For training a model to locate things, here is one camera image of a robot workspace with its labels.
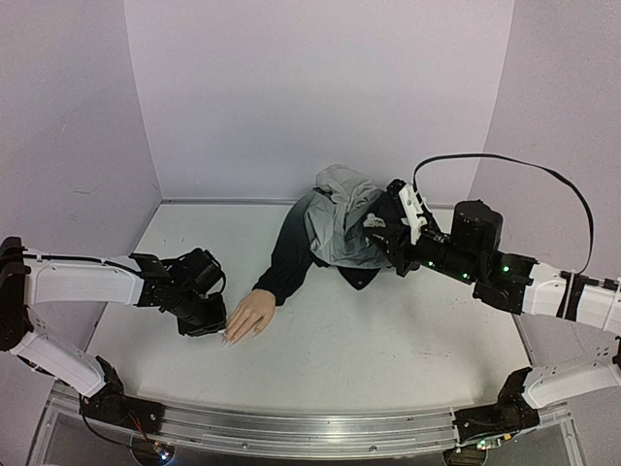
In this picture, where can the mannequin hand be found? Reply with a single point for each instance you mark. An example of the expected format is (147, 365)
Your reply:
(252, 316)

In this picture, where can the aluminium front rail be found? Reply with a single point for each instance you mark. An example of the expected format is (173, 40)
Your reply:
(349, 436)

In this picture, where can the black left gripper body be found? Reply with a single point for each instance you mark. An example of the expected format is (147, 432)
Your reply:
(196, 318)

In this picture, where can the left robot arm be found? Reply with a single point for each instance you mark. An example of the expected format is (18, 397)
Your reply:
(189, 287)

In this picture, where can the black grey jacket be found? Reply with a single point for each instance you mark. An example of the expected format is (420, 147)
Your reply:
(325, 228)

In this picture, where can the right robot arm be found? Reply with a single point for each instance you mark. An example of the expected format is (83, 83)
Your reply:
(522, 285)

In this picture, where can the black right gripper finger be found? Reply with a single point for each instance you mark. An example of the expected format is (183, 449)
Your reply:
(394, 211)
(384, 241)

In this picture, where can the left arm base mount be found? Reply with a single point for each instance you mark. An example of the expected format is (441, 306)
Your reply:
(112, 406)

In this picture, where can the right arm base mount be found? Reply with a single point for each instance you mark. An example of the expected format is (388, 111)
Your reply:
(509, 415)

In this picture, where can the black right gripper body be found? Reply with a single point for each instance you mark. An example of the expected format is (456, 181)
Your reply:
(393, 238)

